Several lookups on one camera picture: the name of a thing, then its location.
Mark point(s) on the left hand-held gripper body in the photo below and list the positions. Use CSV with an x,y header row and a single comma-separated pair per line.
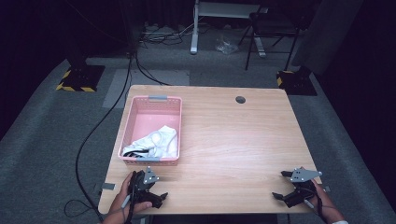
x,y
140,188

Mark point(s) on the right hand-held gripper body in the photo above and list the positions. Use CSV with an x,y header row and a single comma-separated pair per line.
x,y
300,193

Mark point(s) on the person's left hand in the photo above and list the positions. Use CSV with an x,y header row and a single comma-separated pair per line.
x,y
120,202

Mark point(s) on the person's right hand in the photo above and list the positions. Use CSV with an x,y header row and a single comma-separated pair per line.
x,y
325,203

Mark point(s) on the gray tape piece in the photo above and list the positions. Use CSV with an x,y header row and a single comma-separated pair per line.
x,y
108,186
327,188

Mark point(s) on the white cloth with black stripes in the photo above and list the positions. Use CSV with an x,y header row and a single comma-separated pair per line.
x,y
162,141

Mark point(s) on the pink plastic basket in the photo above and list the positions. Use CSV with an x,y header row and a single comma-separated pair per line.
x,y
152,119

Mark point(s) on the gray round table grommet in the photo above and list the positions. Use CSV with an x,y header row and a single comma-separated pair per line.
x,y
240,100

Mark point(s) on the black stand base striped edge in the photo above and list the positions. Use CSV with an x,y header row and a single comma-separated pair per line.
x,y
82,77
295,82

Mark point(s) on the clear plastic bag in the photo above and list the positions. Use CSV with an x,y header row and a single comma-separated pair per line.
x,y
225,43

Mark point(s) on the black folding chair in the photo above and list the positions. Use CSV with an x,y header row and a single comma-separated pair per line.
x,y
274,29

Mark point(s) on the gray curtain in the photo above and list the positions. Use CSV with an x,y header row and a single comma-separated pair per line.
x,y
327,34

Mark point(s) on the white desk frame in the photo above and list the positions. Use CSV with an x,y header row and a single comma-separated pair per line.
x,y
194,31

